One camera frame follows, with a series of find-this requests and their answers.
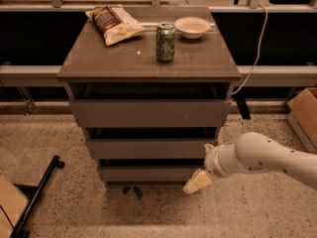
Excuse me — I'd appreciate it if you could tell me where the cardboard piece bottom left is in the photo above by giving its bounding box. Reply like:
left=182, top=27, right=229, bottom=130
left=0, top=175, right=29, bottom=238

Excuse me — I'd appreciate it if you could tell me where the white bowl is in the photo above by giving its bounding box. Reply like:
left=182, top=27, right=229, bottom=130
left=174, top=17, right=211, bottom=40

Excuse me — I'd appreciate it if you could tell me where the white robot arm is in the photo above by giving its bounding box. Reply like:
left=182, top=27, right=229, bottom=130
left=183, top=132, right=317, bottom=194

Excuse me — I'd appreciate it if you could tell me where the white cable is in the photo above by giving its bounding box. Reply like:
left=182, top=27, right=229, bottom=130
left=231, top=4, right=269, bottom=96

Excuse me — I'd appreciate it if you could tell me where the cardboard box right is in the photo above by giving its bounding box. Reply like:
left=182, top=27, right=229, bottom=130
left=287, top=87, right=317, bottom=154

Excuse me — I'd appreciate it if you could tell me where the grey drawer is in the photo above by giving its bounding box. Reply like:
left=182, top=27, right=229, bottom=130
left=86, top=139, right=218, bottom=160
left=69, top=100, right=231, bottom=128
left=97, top=167, right=197, bottom=182

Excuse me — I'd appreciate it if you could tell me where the grey drawer cabinet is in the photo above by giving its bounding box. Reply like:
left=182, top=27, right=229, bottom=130
left=57, top=7, right=241, bottom=168

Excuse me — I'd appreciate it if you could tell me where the brown chip bag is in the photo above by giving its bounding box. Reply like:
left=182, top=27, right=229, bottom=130
left=85, top=4, right=147, bottom=47

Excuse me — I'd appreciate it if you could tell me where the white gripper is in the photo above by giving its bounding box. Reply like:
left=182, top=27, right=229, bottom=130
left=183, top=144, right=239, bottom=194

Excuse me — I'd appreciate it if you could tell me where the black rolling stand leg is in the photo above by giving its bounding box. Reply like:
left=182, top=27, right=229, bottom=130
left=10, top=156, right=64, bottom=238

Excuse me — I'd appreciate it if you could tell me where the grey middle drawer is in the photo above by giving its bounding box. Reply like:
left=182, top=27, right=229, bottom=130
left=86, top=139, right=218, bottom=160

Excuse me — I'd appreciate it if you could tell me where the green soda can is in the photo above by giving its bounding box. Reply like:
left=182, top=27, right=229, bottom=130
left=157, top=22, right=175, bottom=61

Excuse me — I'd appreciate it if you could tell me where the grey top drawer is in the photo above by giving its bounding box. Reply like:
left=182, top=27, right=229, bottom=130
left=69, top=100, right=231, bottom=128

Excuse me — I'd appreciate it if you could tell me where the grey bottom drawer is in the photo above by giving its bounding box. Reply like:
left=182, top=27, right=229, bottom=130
left=97, top=167, right=197, bottom=182

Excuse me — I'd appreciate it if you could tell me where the black bracket under rail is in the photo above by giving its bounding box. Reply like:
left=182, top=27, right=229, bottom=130
left=233, top=89, right=251, bottom=120

